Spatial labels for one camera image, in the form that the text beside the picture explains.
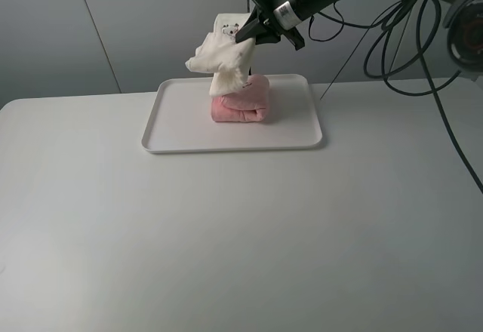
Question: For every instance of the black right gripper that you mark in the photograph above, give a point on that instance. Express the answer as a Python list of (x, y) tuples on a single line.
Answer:
[(265, 28)]

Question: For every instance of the cream white towel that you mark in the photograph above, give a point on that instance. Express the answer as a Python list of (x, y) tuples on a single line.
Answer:
[(220, 55)]

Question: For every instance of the pink towel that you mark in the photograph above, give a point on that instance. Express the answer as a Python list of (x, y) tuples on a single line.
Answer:
[(250, 104)]

